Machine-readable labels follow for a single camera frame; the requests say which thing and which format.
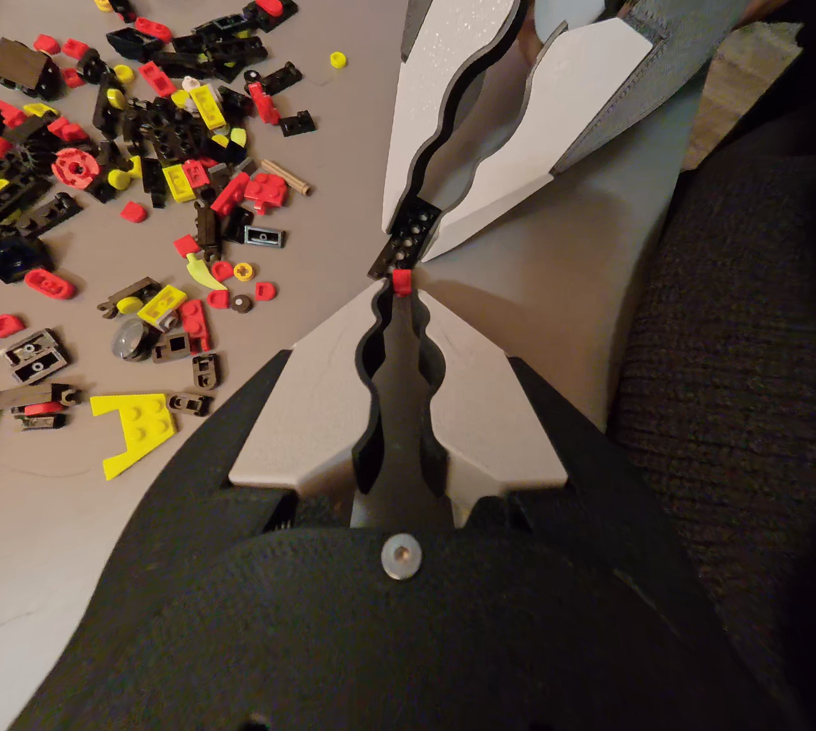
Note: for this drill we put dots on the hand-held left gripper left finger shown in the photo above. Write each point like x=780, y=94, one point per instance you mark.
x=306, y=412

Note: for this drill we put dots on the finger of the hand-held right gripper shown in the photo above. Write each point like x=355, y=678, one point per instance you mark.
x=446, y=61
x=561, y=106

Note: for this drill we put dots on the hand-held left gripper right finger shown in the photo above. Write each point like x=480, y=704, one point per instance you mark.
x=497, y=425

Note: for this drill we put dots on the small red lego clip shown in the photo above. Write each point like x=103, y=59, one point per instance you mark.
x=401, y=284

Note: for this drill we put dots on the black holed lego plate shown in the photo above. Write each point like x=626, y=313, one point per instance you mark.
x=408, y=233

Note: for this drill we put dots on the pile of lego pieces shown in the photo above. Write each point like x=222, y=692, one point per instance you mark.
x=75, y=166

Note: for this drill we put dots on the person's black knit sweater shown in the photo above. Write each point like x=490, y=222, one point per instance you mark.
x=733, y=329

